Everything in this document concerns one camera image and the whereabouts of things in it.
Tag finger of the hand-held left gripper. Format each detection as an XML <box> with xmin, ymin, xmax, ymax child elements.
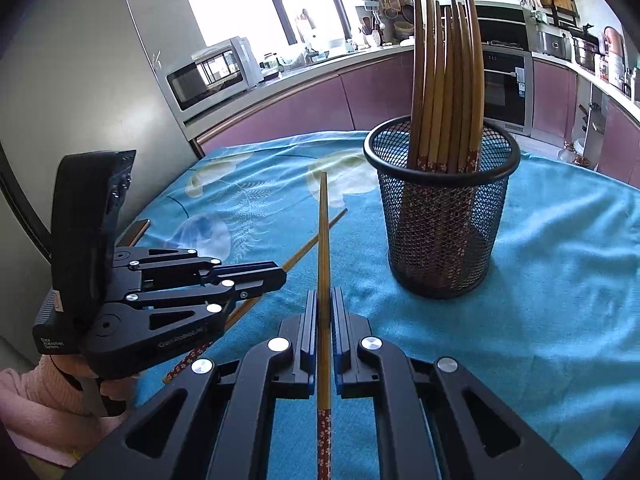
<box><xmin>111</xmin><ymin>247</ymin><xmax>281</xmax><ymax>301</ymax></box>
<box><xmin>125</xmin><ymin>267</ymin><xmax>289</xmax><ymax>374</ymax></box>

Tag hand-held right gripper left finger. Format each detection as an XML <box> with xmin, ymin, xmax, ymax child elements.
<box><xmin>65</xmin><ymin>287</ymin><xmax>320</xmax><ymax>480</ymax></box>

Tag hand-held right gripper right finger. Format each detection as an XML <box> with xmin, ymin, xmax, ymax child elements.
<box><xmin>331</xmin><ymin>287</ymin><xmax>583</xmax><ymax>480</ymax></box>

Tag wooden chopstick red floral handle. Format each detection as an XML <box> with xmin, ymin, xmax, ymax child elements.
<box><xmin>162</xmin><ymin>207</ymin><xmax>348</xmax><ymax>386</ymax></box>
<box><xmin>316</xmin><ymin>171</ymin><xmax>333</xmax><ymax>480</ymax></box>

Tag black mesh holder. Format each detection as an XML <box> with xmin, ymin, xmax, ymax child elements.
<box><xmin>363</xmin><ymin>115</ymin><xmax>521</xmax><ymax>300</ymax></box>

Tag bunch of wooden chopsticks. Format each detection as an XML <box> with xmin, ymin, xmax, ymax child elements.
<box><xmin>402</xmin><ymin>0</ymin><xmax>487</xmax><ymax>281</ymax></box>

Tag person's left hand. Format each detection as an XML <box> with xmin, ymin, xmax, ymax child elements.
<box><xmin>60</xmin><ymin>356</ymin><xmax>139</xmax><ymax>403</ymax></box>

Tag brown flat object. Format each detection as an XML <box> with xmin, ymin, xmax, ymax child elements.
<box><xmin>117</xmin><ymin>218</ymin><xmax>152</xmax><ymax>248</ymax></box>

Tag grey refrigerator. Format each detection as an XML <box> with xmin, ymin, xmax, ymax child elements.
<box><xmin>0</xmin><ymin>0</ymin><xmax>203</xmax><ymax>361</ymax></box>

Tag purple base cabinets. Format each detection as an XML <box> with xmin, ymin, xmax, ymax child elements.
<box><xmin>192</xmin><ymin>52</ymin><xmax>416</xmax><ymax>158</ymax></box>
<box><xmin>531</xmin><ymin>57</ymin><xmax>640</xmax><ymax>186</ymax></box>

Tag silver microwave oven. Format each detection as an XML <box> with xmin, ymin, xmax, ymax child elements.
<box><xmin>166</xmin><ymin>36</ymin><xmax>263</xmax><ymax>111</ymax></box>

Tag blue printed tablecloth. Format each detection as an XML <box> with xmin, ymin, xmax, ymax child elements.
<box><xmin>130</xmin><ymin>130</ymin><xmax>640</xmax><ymax>480</ymax></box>

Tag white kitchen countertop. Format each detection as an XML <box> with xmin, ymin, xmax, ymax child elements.
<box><xmin>250</xmin><ymin>42</ymin><xmax>416</xmax><ymax>86</ymax></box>

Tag black integrated stove oven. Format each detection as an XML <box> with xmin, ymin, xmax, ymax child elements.
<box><xmin>472</xmin><ymin>2</ymin><xmax>535</xmax><ymax>137</ymax></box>

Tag steel box appliance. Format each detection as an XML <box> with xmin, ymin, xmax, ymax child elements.
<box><xmin>537</xmin><ymin>30</ymin><xmax>573</xmax><ymax>58</ymax></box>

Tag steel cooking pot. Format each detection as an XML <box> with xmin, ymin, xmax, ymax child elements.
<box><xmin>572</xmin><ymin>35</ymin><xmax>601</xmax><ymax>66</ymax></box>

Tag copper coloured kettle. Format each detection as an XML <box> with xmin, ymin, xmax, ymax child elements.
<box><xmin>602</xmin><ymin>27</ymin><xmax>626</xmax><ymax>78</ymax></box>

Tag black wall rack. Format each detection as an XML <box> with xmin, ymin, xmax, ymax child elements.
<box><xmin>517</xmin><ymin>0</ymin><xmax>581</xmax><ymax>26</ymax></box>

